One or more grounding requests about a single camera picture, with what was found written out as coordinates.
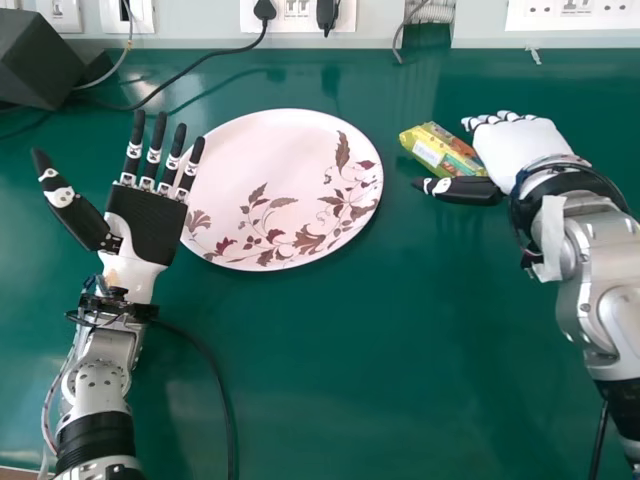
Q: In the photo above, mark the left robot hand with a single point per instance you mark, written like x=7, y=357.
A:
x=142, y=225

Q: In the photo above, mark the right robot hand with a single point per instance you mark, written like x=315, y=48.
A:
x=520, y=150

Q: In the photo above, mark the yellow-green biscuit packet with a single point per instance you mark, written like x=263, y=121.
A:
x=435, y=145

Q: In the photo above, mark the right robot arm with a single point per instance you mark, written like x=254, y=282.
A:
x=595, y=280

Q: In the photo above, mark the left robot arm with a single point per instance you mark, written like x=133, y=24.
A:
x=95, y=380

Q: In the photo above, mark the plate with brown leaf pattern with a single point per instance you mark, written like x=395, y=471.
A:
x=285, y=170

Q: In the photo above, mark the white socket plate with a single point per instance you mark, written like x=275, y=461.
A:
x=115, y=17

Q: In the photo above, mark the small white tape piece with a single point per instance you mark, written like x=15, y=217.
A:
x=534, y=54

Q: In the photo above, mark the black box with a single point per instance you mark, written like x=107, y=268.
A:
x=35, y=60

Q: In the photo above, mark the white switch plate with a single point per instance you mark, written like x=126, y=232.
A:
x=60, y=15

